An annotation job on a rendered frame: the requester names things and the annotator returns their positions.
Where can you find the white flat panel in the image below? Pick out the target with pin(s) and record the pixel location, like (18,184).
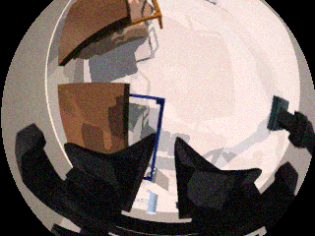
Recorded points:
(73,72)

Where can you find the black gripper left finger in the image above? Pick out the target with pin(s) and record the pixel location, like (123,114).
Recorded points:
(123,170)

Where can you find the navy glasses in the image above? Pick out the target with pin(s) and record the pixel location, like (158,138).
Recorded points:
(159,101)

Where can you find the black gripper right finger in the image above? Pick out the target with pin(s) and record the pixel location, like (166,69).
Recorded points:
(198,181)

